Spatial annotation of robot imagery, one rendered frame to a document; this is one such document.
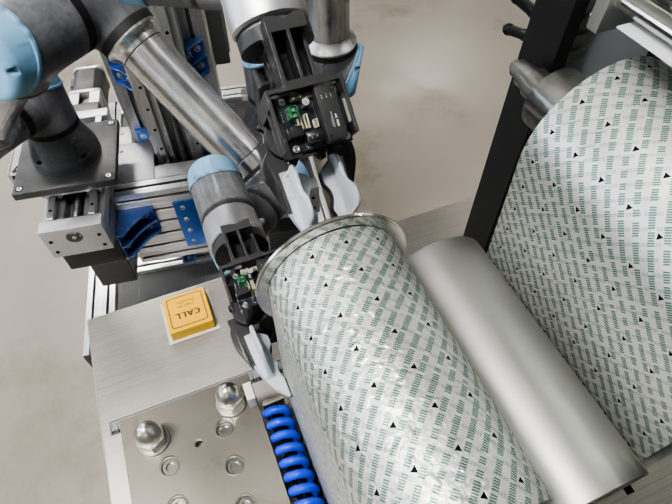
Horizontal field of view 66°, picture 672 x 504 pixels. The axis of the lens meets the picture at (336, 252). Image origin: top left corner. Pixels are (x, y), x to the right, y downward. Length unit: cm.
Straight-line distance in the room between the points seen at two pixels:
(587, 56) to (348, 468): 47
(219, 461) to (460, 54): 285
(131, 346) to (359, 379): 58
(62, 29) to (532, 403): 72
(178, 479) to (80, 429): 128
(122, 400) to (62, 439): 107
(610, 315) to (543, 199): 11
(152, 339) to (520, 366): 60
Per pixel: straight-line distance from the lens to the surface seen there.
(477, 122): 274
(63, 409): 196
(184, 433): 66
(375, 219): 44
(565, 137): 45
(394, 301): 39
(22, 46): 80
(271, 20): 47
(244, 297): 59
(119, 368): 88
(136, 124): 148
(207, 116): 84
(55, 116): 126
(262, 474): 63
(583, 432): 47
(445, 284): 50
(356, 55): 116
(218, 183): 71
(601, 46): 63
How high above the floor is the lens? 164
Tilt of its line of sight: 52 degrees down
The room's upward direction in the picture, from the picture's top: straight up
